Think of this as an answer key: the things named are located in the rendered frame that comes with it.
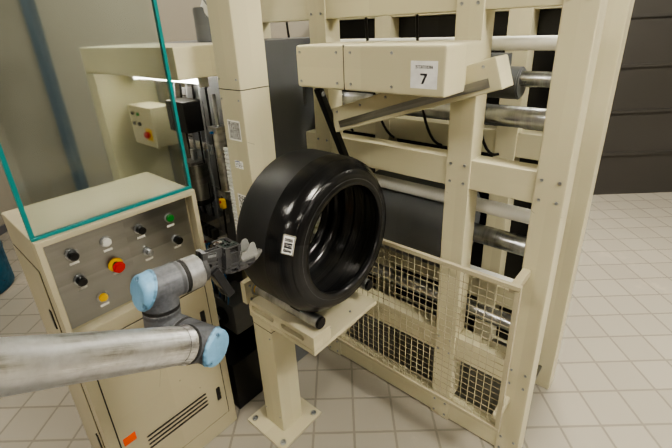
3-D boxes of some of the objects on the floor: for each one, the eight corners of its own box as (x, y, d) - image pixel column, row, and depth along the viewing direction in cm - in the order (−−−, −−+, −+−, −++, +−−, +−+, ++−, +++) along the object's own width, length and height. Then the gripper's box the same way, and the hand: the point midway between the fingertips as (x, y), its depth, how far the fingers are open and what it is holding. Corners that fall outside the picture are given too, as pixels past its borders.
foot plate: (247, 420, 210) (247, 417, 209) (286, 387, 228) (285, 384, 228) (283, 452, 193) (282, 449, 193) (321, 413, 212) (321, 410, 211)
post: (266, 419, 210) (171, -222, 114) (285, 401, 219) (212, -205, 124) (283, 433, 202) (196, -242, 106) (302, 415, 211) (239, -222, 116)
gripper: (207, 258, 106) (270, 234, 122) (188, 247, 112) (251, 226, 127) (209, 287, 109) (271, 260, 124) (191, 275, 115) (252, 251, 130)
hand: (258, 253), depth 126 cm, fingers closed
